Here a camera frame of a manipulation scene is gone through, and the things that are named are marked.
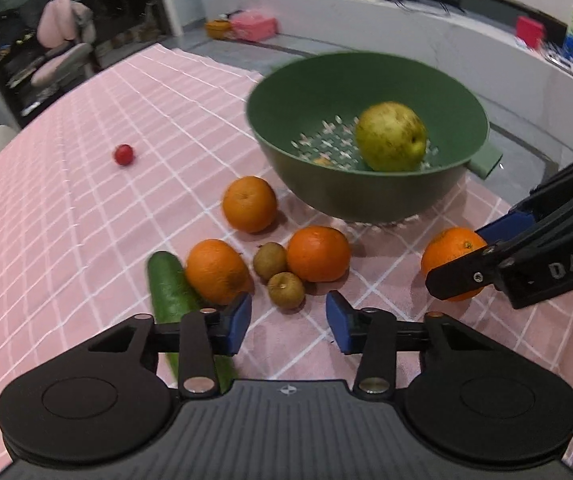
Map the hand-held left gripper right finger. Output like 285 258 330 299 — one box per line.
325 290 489 398

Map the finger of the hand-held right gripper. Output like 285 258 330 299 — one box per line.
425 242 504 302
475 147 573 248

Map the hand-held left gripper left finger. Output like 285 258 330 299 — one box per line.
89 291 253 396

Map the orange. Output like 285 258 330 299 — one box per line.
185 239 251 306
222 176 278 234
420 227 489 302
286 226 352 283

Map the brown kiwi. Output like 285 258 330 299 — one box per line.
267 272 306 310
253 242 288 281

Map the green cucumber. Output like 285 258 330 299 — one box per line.
147 251 240 393

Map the yellow-green pear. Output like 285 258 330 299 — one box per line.
355 102 428 172

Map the green colander bowl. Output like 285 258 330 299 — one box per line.
245 51 503 223

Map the pink checked tablecloth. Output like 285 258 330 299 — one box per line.
0 44 573 476

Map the white tv cabinet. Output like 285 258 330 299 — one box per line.
201 0 573 161

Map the red box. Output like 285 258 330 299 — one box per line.
516 16 547 50

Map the pink storage box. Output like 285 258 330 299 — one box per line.
230 10 278 42

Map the pink office chair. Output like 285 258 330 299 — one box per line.
31 0 98 88

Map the black shelf rack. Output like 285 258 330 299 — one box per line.
0 7 47 116

